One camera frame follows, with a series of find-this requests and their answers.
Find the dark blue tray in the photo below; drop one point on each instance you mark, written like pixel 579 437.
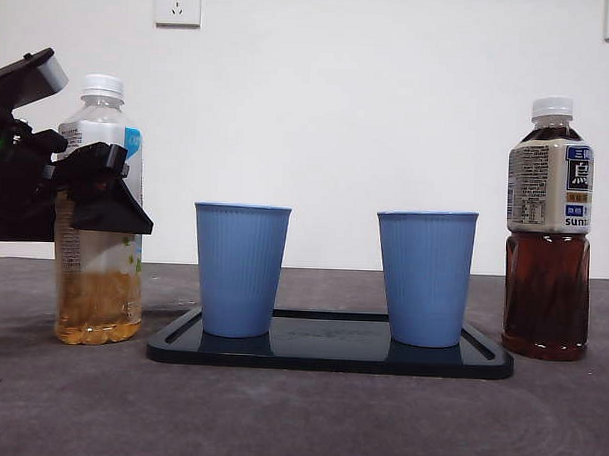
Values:
pixel 325 351

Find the blue ribbed cup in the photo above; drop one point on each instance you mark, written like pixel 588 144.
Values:
pixel 425 277
pixel 239 271

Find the dark oolong tea bottle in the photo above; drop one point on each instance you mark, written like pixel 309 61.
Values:
pixel 544 296

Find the pale tea bottle white label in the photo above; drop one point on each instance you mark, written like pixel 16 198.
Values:
pixel 99 291

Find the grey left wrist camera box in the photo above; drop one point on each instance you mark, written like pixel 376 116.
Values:
pixel 34 81

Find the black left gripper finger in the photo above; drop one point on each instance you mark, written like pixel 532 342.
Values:
pixel 110 206

